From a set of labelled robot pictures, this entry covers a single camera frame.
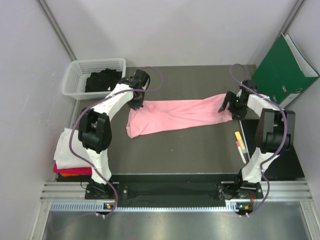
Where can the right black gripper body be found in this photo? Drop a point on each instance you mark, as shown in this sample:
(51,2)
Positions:
(239,110)

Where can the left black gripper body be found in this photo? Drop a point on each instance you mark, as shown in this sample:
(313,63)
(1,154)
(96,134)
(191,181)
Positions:
(137,102)

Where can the pink t shirt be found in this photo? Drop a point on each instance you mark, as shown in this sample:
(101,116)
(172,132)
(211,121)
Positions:
(169,115)

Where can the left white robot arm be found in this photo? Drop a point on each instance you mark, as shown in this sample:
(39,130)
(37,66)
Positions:
(95,132)

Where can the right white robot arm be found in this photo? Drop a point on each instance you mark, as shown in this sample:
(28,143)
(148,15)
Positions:
(274,135)

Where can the yellow highlighter pen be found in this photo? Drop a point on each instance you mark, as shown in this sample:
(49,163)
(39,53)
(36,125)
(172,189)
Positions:
(240,140)

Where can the pink white marker pen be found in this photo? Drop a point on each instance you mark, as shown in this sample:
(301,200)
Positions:
(241,153)

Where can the black t shirt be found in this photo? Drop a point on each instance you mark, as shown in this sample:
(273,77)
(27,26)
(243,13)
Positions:
(103,81)

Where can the white plastic basket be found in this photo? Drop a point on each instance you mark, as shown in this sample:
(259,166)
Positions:
(75,78)

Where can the red folded t shirt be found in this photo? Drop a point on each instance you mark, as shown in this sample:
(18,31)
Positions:
(70,170)

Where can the white folded t shirt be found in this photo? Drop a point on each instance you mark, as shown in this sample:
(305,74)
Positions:
(64,156)

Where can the orange folded t shirt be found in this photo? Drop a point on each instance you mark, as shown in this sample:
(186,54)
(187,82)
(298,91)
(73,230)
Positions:
(66,175)

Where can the green ring binder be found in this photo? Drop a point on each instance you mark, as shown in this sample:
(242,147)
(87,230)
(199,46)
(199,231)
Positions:
(284,73)

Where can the aluminium frame rail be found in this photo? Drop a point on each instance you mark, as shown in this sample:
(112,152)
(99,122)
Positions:
(279,191)

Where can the grey slotted cable duct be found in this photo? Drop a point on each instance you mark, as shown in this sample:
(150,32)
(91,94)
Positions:
(107,207)

